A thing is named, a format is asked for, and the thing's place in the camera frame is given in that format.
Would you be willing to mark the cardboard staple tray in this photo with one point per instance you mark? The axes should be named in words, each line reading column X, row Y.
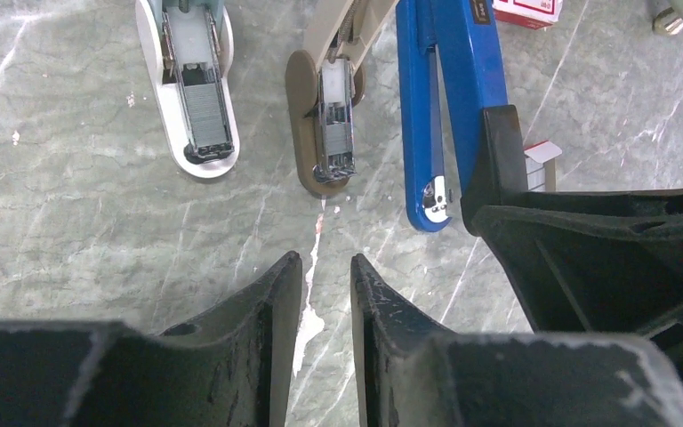
column 541, row 166

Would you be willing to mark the red white staple box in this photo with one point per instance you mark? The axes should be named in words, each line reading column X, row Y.
column 533, row 14

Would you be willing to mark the beige small stapler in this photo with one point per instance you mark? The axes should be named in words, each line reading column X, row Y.
column 324, row 81

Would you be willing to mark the light blue small stapler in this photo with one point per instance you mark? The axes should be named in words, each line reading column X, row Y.
column 188, row 49

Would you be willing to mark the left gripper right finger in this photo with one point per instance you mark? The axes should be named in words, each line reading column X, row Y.
column 413, row 371

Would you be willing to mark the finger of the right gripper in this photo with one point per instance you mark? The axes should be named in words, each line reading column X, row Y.
column 499, row 179
column 578, row 272

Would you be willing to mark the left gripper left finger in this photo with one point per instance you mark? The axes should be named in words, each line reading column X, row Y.
column 231, row 365

